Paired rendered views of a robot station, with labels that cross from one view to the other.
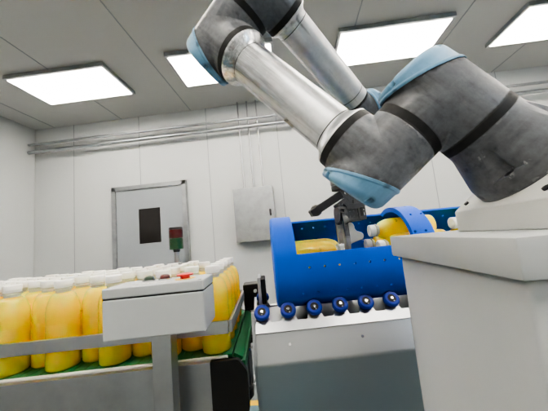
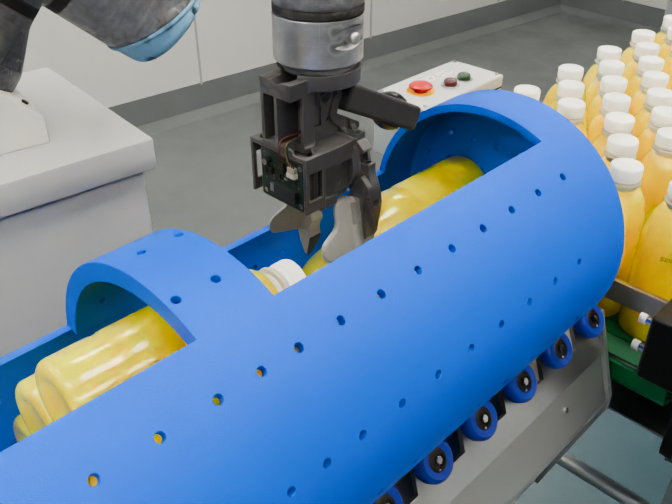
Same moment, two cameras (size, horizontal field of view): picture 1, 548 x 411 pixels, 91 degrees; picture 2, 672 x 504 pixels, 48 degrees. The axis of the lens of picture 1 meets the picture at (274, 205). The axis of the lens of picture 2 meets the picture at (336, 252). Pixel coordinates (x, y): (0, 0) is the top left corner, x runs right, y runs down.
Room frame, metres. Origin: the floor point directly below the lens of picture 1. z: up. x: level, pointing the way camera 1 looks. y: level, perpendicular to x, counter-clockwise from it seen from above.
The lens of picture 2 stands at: (1.30, -0.63, 1.53)
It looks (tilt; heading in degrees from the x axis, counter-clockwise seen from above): 34 degrees down; 137
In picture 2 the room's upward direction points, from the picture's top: straight up
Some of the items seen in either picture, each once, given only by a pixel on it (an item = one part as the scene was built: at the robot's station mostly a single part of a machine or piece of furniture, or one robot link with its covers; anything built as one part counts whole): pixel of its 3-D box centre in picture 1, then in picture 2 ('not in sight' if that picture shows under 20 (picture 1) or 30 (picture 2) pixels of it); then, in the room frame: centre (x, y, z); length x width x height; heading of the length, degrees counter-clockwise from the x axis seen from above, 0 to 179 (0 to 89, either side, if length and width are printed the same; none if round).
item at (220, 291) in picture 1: (214, 310); not in sight; (0.73, 0.18, 1.00); 0.07 x 0.07 x 0.19
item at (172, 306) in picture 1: (162, 303); (438, 111); (0.60, 0.26, 1.05); 0.20 x 0.10 x 0.10; 92
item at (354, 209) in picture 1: (346, 204); (313, 131); (0.85, -0.23, 1.25); 0.09 x 0.08 x 0.12; 92
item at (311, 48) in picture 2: not in sight; (321, 38); (0.85, -0.22, 1.33); 0.08 x 0.08 x 0.05
